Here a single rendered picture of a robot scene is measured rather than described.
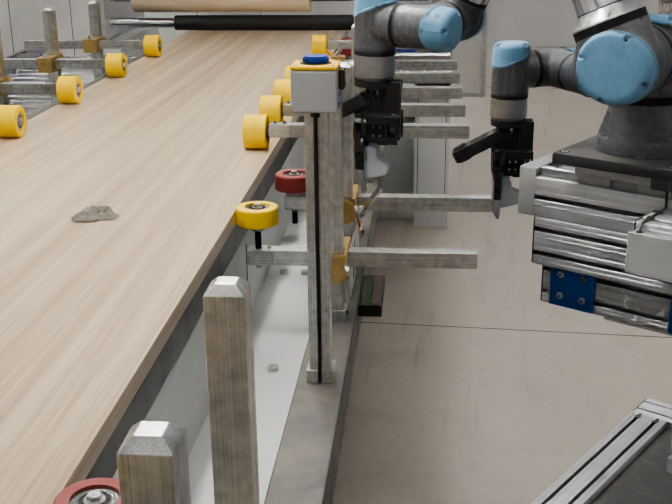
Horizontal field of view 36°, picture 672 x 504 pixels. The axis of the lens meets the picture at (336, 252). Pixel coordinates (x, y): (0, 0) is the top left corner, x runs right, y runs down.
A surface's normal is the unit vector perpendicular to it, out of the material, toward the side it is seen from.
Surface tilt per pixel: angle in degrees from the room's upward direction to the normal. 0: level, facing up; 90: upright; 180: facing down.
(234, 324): 90
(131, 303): 0
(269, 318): 0
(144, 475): 90
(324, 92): 90
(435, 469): 0
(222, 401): 90
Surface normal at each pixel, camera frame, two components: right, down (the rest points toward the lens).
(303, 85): -0.08, 0.32
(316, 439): -0.01, -0.95
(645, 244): -0.62, 0.26
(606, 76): -0.48, 0.40
